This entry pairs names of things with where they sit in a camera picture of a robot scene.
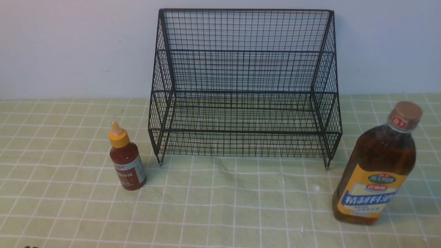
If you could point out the black wire mesh shelf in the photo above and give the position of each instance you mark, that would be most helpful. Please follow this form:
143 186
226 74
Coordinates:
245 83

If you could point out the small red sauce bottle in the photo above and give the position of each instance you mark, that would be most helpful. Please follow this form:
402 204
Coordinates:
126 159

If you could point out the large brown cooking wine bottle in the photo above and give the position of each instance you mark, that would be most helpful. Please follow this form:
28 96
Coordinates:
380 162

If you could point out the green checked tablecloth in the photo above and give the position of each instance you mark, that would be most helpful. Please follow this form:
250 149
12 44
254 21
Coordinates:
59 187

